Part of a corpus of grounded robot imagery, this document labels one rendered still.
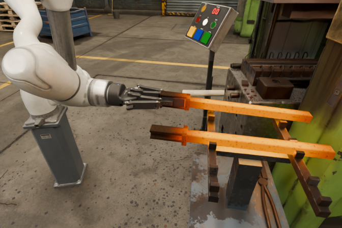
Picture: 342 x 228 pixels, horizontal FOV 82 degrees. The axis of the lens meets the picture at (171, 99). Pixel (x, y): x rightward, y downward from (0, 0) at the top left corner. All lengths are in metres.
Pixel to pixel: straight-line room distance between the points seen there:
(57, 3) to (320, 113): 1.15
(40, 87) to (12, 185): 1.55
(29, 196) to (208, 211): 1.44
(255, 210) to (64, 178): 1.36
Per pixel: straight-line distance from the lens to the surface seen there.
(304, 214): 1.05
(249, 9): 5.80
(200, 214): 0.72
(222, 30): 1.38
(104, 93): 0.63
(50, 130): 1.44
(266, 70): 1.00
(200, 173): 0.80
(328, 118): 0.83
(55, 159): 1.61
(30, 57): 0.52
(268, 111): 0.65
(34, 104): 1.36
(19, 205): 1.88
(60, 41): 1.21
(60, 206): 1.73
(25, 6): 0.93
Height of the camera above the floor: 1.35
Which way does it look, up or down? 32 degrees down
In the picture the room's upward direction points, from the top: straight up
